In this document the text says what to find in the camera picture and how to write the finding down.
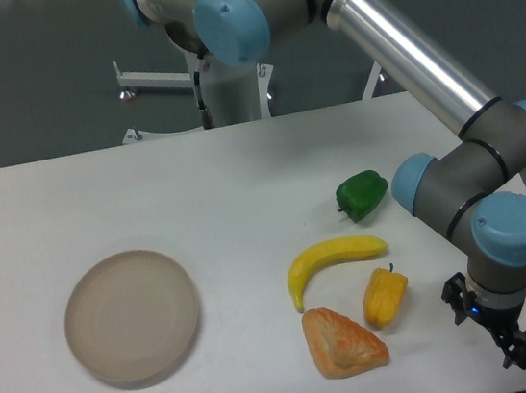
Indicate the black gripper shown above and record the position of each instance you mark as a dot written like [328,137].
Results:
[497,313]

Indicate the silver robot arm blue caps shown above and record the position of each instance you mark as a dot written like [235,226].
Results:
[460,196]

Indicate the yellow bell pepper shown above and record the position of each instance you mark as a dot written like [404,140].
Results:
[383,296]

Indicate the green bell pepper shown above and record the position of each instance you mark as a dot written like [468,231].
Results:
[361,194]

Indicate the triangular pastry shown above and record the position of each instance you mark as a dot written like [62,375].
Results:
[341,348]

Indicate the yellow banana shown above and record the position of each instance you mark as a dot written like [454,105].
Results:
[327,253]

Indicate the beige round plate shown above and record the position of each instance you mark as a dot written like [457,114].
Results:
[131,319]

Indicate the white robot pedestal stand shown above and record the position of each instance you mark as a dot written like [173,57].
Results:
[299,76]

